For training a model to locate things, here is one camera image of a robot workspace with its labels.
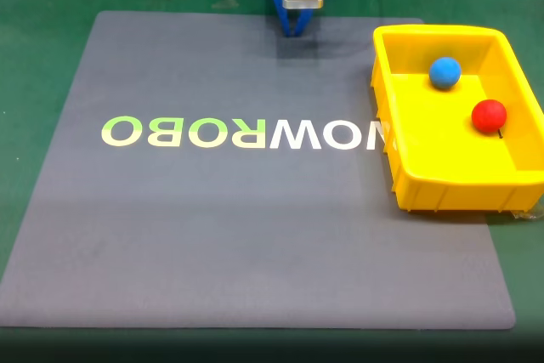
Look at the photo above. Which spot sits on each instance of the red ball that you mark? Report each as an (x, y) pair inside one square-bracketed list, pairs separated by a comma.
[(489, 115)]

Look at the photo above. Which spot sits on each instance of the clear plastic scrap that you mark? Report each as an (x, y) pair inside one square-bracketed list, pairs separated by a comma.
[(527, 214)]

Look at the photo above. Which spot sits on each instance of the yellow plastic bin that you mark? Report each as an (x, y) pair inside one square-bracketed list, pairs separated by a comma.
[(450, 159)]

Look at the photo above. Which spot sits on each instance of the grey mat with lettering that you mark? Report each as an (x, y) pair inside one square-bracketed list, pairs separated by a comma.
[(255, 231)]

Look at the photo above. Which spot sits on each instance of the blue ball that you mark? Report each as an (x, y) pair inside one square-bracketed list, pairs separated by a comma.
[(444, 73)]

